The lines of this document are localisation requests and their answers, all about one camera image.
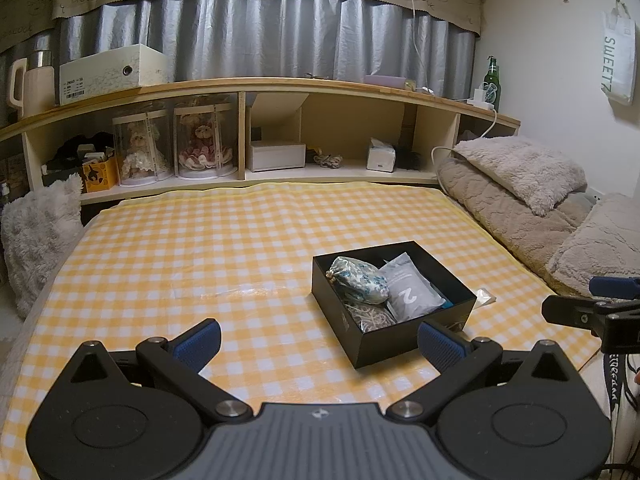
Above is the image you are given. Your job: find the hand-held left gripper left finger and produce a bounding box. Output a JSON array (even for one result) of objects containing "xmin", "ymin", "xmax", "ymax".
[{"xmin": 64, "ymin": 318, "xmax": 255, "ymax": 420}]

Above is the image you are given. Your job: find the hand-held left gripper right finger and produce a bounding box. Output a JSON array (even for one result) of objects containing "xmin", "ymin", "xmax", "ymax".
[{"xmin": 386, "ymin": 320, "xmax": 577, "ymax": 421}]

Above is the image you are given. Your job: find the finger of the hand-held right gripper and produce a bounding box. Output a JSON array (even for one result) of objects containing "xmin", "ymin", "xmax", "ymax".
[
  {"xmin": 541, "ymin": 294, "xmax": 640, "ymax": 332},
  {"xmin": 588, "ymin": 275, "xmax": 640, "ymax": 300}
]

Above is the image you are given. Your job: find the black box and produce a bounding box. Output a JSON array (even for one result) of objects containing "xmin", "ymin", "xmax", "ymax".
[{"xmin": 311, "ymin": 240, "xmax": 478, "ymax": 370}]

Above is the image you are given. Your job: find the grey fabric pouch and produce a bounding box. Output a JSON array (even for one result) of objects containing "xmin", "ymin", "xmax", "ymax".
[{"xmin": 377, "ymin": 252, "xmax": 447, "ymax": 324}]

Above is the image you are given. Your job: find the blue floral fabric pouch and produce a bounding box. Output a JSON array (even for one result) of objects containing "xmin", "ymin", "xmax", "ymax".
[{"xmin": 325, "ymin": 256, "xmax": 392, "ymax": 307}]

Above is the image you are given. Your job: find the yellow checked blanket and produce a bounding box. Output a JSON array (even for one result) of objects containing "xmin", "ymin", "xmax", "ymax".
[{"xmin": 0, "ymin": 181, "xmax": 603, "ymax": 480}]

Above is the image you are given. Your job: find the beige quilted blanket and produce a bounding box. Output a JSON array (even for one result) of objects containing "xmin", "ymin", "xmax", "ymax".
[{"xmin": 436, "ymin": 156, "xmax": 592, "ymax": 272}]

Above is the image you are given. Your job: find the fluffy grey pillow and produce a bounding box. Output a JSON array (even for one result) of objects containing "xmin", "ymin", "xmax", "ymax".
[{"xmin": 452, "ymin": 136, "xmax": 589, "ymax": 218}]

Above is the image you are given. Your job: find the fluffy grey cushion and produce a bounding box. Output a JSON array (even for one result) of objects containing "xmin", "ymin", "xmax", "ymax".
[{"xmin": 0, "ymin": 175, "xmax": 84, "ymax": 319}]

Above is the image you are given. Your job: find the orange cardboard box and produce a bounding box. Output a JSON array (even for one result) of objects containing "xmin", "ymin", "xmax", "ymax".
[{"xmin": 81, "ymin": 155, "xmax": 119, "ymax": 194}]

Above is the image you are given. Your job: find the white tissue box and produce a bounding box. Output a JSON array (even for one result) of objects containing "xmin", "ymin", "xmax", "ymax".
[{"xmin": 367, "ymin": 137, "xmax": 397, "ymax": 171}]

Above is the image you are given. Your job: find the doll in clear case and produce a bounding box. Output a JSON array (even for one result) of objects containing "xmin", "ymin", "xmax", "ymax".
[
  {"xmin": 173, "ymin": 104, "xmax": 239, "ymax": 180},
  {"xmin": 112, "ymin": 111, "xmax": 176, "ymax": 187}
]

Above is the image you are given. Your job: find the white storage box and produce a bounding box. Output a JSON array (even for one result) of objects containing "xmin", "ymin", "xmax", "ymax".
[{"xmin": 250, "ymin": 141, "xmax": 307, "ymax": 172}]

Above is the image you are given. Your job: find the white charger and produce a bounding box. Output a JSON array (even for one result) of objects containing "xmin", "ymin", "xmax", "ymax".
[{"xmin": 467, "ymin": 87, "xmax": 497, "ymax": 109}]

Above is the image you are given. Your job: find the black cloth bundle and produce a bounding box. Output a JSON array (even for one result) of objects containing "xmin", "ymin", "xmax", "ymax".
[{"xmin": 52, "ymin": 132, "xmax": 117, "ymax": 172}]

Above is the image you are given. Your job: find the white tote bag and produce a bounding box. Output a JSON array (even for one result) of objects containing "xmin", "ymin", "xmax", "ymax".
[{"xmin": 601, "ymin": 2, "xmax": 637, "ymax": 107}]

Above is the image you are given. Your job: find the green glass bottle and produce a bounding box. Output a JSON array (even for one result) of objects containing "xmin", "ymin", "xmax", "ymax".
[{"xmin": 482, "ymin": 55, "xmax": 501, "ymax": 112}]

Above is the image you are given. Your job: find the purple flat box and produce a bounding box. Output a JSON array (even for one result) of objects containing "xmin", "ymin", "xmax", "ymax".
[{"xmin": 363, "ymin": 75, "xmax": 407, "ymax": 90}]

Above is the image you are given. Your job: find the white shoe box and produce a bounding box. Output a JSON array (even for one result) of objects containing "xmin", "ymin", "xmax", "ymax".
[{"xmin": 59, "ymin": 43, "xmax": 175, "ymax": 106}]

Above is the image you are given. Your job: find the cream thermos jug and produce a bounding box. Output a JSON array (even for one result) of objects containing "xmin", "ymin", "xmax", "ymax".
[{"xmin": 8, "ymin": 50, "xmax": 57, "ymax": 119}]

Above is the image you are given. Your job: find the silver grey curtain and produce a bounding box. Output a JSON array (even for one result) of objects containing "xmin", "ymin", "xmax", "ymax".
[{"xmin": 0, "ymin": 0, "xmax": 481, "ymax": 102}]

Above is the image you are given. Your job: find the white printed strap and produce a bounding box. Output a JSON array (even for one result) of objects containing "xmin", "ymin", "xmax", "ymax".
[{"xmin": 606, "ymin": 352, "xmax": 628, "ymax": 461}]

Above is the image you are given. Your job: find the white charger cable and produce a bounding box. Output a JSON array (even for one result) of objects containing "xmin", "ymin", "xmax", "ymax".
[{"xmin": 431, "ymin": 107, "xmax": 499, "ymax": 182}]

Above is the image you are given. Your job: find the white hanging cord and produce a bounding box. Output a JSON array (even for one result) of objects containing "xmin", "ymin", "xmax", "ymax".
[{"xmin": 408, "ymin": 0, "xmax": 436, "ymax": 95}]

